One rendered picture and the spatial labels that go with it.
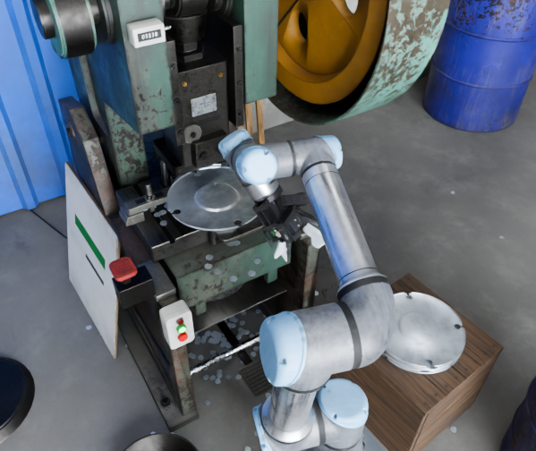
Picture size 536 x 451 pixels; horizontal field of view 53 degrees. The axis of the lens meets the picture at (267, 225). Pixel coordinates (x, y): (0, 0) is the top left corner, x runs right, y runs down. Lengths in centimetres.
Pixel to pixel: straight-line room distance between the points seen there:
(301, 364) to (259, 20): 85
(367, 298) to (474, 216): 201
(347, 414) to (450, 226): 168
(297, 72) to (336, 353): 100
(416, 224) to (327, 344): 193
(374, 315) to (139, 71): 75
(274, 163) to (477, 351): 106
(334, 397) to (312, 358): 42
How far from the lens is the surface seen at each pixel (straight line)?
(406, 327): 181
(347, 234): 100
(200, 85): 143
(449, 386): 178
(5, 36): 255
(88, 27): 127
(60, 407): 217
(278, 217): 122
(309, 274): 178
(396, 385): 174
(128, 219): 164
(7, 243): 281
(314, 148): 111
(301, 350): 88
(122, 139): 173
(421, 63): 142
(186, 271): 158
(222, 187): 162
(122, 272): 145
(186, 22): 139
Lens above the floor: 180
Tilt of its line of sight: 43 degrees down
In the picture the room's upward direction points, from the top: 1 degrees clockwise
